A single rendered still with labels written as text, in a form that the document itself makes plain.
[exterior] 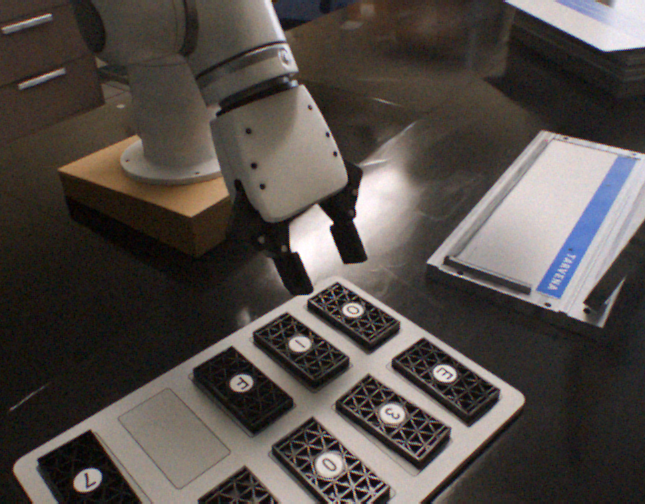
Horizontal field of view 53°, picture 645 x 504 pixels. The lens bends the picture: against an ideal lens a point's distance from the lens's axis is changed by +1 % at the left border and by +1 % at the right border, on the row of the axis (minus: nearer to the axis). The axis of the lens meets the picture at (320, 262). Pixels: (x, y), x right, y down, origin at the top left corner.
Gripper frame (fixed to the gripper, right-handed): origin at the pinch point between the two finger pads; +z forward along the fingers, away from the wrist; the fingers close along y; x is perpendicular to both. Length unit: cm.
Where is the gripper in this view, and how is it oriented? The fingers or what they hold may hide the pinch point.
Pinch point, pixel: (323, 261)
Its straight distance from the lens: 57.3
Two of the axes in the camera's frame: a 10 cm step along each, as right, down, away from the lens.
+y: -7.3, 4.2, -5.4
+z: 3.7, 9.1, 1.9
